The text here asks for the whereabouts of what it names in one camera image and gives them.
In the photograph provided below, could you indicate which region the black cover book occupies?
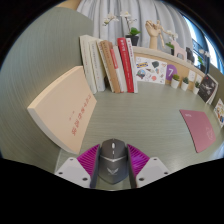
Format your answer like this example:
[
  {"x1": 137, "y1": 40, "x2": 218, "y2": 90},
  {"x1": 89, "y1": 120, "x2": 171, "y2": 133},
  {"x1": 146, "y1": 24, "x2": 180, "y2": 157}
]
[{"x1": 197, "y1": 73, "x2": 219, "y2": 105}]

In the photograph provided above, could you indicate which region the grey curtain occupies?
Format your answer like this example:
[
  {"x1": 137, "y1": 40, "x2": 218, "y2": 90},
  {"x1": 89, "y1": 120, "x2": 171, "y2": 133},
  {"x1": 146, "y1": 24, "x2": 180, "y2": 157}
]
[{"x1": 76, "y1": 0, "x2": 204, "y2": 58}]

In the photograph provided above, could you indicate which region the colourful illustrated picture book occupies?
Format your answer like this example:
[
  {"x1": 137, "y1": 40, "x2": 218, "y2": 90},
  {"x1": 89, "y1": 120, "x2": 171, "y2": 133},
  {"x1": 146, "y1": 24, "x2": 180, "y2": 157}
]
[{"x1": 213, "y1": 98, "x2": 224, "y2": 129}]

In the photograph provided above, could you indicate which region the tan spine book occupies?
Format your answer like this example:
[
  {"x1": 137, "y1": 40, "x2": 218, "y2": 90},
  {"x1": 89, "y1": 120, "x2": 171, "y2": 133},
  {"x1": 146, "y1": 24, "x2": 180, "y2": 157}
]
[{"x1": 97, "y1": 39, "x2": 122, "y2": 94}]

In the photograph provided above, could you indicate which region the purple round number sign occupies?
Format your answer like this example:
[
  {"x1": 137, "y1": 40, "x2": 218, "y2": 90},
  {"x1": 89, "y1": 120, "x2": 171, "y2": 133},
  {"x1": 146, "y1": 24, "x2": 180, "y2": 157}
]
[{"x1": 165, "y1": 64, "x2": 179, "y2": 82}]

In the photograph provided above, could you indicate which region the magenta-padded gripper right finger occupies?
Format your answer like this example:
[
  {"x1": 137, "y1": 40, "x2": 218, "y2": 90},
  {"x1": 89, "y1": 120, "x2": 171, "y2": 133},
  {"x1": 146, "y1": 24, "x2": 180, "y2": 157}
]
[{"x1": 126, "y1": 143, "x2": 172, "y2": 189}]

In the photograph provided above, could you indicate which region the black wooden horse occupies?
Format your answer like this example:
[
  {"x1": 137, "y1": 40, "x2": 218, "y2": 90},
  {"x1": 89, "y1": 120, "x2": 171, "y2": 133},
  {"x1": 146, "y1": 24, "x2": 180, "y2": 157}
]
[{"x1": 184, "y1": 46, "x2": 196, "y2": 64}]

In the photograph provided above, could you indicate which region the light wood desk shelf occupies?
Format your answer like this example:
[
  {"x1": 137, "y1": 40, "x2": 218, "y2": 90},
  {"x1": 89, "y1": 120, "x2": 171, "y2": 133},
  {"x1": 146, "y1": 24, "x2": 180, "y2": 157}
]
[{"x1": 131, "y1": 45, "x2": 214, "y2": 88}]

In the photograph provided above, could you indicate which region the white illustrated sticker card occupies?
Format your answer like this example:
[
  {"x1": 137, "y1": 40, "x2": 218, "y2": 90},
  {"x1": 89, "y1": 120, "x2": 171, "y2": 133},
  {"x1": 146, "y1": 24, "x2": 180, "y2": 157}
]
[{"x1": 134, "y1": 56, "x2": 168, "y2": 85}]

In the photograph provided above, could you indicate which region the beige book red lettering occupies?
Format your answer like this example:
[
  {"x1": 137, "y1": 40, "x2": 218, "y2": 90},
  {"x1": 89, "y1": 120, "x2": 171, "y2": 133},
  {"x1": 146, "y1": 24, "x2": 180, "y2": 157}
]
[{"x1": 26, "y1": 65, "x2": 98, "y2": 155}]

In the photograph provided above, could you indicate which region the white orchid behind horse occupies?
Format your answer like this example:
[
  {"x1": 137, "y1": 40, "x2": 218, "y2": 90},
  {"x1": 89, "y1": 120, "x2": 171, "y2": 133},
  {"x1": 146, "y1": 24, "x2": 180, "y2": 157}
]
[{"x1": 164, "y1": 29, "x2": 179, "y2": 56}]

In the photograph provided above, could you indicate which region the dark-framed window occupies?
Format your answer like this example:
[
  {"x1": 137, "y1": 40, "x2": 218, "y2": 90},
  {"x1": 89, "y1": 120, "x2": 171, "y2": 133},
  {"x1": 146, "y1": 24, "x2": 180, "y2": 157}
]
[{"x1": 181, "y1": 14, "x2": 224, "y2": 76}]

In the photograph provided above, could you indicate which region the green felt desk divider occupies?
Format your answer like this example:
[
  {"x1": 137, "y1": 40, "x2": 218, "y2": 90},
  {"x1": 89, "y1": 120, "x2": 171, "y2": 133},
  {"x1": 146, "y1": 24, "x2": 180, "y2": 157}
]
[
  {"x1": 0, "y1": 6, "x2": 95, "y2": 174},
  {"x1": 208, "y1": 63, "x2": 224, "y2": 108}
]

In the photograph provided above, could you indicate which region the pink wooden horse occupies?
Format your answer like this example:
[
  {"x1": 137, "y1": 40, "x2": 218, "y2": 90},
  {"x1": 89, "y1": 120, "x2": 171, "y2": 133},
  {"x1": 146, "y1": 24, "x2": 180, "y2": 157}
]
[{"x1": 172, "y1": 40, "x2": 188, "y2": 61}]

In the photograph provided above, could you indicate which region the small potted succulent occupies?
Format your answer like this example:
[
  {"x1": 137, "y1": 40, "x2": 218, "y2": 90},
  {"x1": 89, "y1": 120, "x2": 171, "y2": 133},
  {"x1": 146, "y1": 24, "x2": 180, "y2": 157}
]
[
  {"x1": 180, "y1": 77, "x2": 190, "y2": 92},
  {"x1": 192, "y1": 81, "x2": 201, "y2": 96},
  {"x1": 170, "y1": 74, "x2": 181, "y2": 90}
]

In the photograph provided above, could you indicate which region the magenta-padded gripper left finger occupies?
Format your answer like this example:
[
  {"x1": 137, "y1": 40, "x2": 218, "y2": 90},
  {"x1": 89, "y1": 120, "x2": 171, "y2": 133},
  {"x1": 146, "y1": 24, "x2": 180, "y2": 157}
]
[{"x1": 54, "y1": 143, "x2": 102, "y2": 189}]

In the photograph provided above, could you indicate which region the white orchid black pot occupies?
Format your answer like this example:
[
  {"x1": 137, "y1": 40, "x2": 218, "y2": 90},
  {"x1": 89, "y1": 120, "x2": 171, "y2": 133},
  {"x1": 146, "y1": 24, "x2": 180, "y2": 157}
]
[
  {"x1": 101, "y1": 10, "x2": 142, "y2": 47},
  {"x1": 196, "y1": 49, "x2": 213, "y2": 74}
]

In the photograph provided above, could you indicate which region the wooden hand model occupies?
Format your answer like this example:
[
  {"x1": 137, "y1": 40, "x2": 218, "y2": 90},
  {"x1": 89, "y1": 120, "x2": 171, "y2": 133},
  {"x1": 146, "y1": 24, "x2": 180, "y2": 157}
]
[{"x1": 144, "y1": 19, "x2": 162, "y2": 51}]

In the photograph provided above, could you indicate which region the dark grey computer mouse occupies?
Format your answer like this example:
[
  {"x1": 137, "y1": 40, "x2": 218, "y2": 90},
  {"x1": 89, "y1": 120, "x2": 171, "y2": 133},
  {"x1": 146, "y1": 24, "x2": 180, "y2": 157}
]
[{"x1": 96, "y1": 138, "x2": 132, "y2": 185}]

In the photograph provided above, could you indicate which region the white wall socket plate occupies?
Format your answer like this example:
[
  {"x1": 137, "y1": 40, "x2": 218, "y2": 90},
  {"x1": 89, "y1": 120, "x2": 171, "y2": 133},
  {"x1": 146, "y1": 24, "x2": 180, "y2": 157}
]
[
  {"x1": 195, "y1": 73, "x2": 204, "y2": 85},
  {"x1": 187, "y1": 69, "x2": 197, "y2": 83}
]

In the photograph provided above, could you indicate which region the pink mouse pad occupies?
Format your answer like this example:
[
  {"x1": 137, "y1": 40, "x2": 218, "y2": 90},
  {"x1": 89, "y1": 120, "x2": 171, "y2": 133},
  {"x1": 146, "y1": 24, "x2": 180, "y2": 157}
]
[{"x1": 179, "y1": 109, "x2": 218, "y2": 154}]

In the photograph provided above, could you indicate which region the thin white red-marked book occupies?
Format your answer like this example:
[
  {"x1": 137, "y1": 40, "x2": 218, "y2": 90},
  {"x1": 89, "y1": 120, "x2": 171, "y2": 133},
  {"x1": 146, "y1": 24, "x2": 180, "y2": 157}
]
[{"x1": 109, "y1": 44, "x2": 128, "y2": 94}]

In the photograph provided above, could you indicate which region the white upright book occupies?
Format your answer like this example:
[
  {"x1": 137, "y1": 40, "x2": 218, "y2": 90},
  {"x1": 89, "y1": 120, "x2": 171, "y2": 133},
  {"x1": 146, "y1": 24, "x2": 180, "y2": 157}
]
[
  {"x1": 87, "y1": 37, "x2": 108, "y2": 93},
  {"x1": 78, "y1": 34, "x2": 98, "y2": 95}
]

